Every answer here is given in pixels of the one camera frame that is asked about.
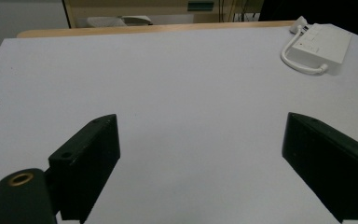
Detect beige cabinet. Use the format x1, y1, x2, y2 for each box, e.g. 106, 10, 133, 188
62, 0, 265, 29

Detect white power strip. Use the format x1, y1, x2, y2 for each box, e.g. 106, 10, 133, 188
291, 23, 353, 65

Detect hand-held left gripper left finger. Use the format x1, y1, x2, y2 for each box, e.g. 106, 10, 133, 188
48, 113, 121, 224

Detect green label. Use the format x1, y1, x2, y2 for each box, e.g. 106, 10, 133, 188
187, 1, 215, 12

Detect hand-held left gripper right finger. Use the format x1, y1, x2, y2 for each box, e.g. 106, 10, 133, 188
282, 112, 358, 224

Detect dark hanging cables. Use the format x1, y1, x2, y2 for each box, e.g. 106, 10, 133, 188
217, 0, 262, 23

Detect white power plug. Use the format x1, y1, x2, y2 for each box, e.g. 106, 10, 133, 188
289, 16, 310, 35

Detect white power strip cable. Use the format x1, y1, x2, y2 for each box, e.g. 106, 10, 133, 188
280, 25, 329, 76

